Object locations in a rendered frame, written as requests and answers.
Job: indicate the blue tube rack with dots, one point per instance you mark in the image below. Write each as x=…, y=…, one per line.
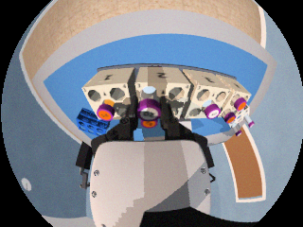
x=91, y=118

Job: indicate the blue bench mat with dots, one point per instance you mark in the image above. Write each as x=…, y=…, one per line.
x=65, y=83

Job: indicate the beige block with holes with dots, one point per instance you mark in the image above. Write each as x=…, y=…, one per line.
x=203, y=87
x=119, y=79
x=236, y=88
x=163, y=79

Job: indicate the beige sloped box with green button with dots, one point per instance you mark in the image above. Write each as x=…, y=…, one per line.
x=185, y=121

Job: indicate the white tube rack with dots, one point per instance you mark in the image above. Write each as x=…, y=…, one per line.
x=242, y=115

